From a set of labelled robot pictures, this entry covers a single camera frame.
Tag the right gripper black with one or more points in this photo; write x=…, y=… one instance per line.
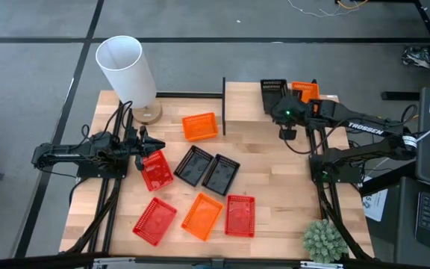
x=293, y=116

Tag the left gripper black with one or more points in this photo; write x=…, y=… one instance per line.
x=146, y=145

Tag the red plastic slotted basket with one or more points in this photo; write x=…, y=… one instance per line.
x=155, y=221
x=158, y=172
x=240, y=216

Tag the orange plastic slotted basket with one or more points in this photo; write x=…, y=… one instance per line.
x=200, y=126
x=305, y=91
x=202, y=216

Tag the black plastic slotted basket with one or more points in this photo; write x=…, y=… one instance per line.
x=193, y=165
x=273, y=91
x=221, y=174

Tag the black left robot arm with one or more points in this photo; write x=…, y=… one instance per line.
x=69, y=154

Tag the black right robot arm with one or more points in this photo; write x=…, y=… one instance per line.
x=364, y=127

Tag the small white label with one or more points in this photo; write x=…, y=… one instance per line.
x=332, y=96

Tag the black metal crossbar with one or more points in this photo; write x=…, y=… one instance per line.
x=189, y=95

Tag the white lamp wooden base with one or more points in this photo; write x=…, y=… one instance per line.
x=127, y=71

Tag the black desk foot bar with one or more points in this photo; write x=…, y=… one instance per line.
x=401, y=96

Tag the black table edge bar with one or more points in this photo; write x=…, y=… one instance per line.
x=170, y=264

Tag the white printed paper sheet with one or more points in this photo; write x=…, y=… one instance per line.
x=375, y=203

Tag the green artificial succulent plant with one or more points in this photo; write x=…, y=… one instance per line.
x=324, y=241

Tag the person's foot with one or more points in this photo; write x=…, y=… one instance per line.
x=416, y=57

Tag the black desk surface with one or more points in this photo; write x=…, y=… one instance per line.
x=405, y=231

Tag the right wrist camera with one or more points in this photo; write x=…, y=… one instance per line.
x=288, y=134

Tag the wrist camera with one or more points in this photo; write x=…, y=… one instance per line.
x=288, y=134
x=140, y=163

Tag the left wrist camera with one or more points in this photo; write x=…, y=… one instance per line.
x=140, y=163

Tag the wooden shelf black frame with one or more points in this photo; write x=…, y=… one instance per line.
x=245, y=104

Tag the black metal frame rail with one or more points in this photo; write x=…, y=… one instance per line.
x=98, y=209
x=320, y=203
x=114, y=209
x=334, y=205

